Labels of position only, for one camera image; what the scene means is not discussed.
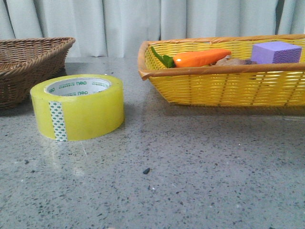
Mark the yellow packing tape roll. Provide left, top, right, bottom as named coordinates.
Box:
left=30, top=74, right=124, bottom=141

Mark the orange toy carrot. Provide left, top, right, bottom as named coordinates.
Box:
left=151, top=47, right=232, bottom=68

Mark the brown lumpy toy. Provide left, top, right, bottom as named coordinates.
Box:
left=208, top=56, right=257, bottom=66

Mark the white pleated curtain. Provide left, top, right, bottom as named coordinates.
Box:
left=0, top=0, right=305, bottom=58

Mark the yellow woven plastic basket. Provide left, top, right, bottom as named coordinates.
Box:
left=138, top=34, right=305, bottom=107

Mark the brown wicker basket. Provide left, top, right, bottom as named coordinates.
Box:
left=0, top=37, right=75, bottom=110

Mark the purple foam block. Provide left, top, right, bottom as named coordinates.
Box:
left=251, top=41, right=302, bottom=64

